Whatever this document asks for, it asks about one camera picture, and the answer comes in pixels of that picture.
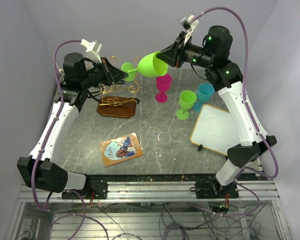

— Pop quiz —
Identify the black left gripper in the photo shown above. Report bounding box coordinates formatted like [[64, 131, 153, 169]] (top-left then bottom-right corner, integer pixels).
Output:
[[81, 57, 130, 89]]

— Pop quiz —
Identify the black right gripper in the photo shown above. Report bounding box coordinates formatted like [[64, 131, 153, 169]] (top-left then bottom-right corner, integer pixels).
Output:
[[156, 31, 214, 69]]

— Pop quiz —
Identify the light green plastic wine glass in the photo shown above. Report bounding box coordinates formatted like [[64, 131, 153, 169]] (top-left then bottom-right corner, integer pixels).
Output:
[[121, 51, 168, 82]]

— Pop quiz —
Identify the clear wine glass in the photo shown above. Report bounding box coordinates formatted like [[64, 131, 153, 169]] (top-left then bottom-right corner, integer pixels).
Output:
[[157, 131, 172, 149]]

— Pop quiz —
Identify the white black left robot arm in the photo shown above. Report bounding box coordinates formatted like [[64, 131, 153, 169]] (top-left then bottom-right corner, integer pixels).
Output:
[[17, 52, 128, 200]]

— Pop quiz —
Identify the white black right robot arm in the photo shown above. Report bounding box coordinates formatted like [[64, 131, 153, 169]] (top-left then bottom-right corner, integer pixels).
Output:
[[156, 25, 277, 198]]

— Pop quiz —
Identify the pink plastic wine glass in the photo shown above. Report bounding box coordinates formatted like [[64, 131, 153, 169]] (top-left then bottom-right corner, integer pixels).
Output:
[[155, 74, 172, 103]]

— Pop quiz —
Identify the blue plastic wine glass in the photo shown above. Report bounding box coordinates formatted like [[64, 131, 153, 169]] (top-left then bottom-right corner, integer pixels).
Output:
[[192, 83, 215, 112]]

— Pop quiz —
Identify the Othello picture book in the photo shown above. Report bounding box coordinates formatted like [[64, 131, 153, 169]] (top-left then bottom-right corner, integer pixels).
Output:
[[99, 133, 143, 168]]

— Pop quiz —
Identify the small framed whiteboard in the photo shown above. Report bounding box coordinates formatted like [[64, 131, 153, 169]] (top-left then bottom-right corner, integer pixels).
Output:
[[190, 104, 240, 156]]

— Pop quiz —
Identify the gold wire wine glass rack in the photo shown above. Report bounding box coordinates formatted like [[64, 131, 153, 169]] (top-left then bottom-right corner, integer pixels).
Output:
[[84, 56, 143, 118]]

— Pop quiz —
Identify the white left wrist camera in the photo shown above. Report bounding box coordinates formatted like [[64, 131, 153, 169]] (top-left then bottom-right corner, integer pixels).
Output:
[[80, 39, 102, 64]]

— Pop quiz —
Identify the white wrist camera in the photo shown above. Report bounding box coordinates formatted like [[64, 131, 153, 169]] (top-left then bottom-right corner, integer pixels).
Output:
[[180, 13, 199, 45], [80, 39, 102, 64]]

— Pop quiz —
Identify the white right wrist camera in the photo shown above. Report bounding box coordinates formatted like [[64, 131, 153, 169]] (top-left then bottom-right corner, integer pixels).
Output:
[[180, 13, 199, 45]]

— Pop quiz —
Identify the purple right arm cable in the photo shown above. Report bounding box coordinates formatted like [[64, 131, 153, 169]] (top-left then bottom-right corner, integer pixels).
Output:
[[189, 6, 280, 217]]

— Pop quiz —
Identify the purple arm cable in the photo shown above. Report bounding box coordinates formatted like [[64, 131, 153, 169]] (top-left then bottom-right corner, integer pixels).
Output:
[[189, 6, 280, 217], [31, 39, 110, 240]]

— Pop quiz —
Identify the aluminium extrusion rail base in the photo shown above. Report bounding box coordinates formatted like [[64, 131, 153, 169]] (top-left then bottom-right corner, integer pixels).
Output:
[[16, 180, 280, 203]]

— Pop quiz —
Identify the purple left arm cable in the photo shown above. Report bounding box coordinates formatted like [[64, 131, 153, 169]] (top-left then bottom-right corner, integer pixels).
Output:
[[31, 39, 110, 240]]

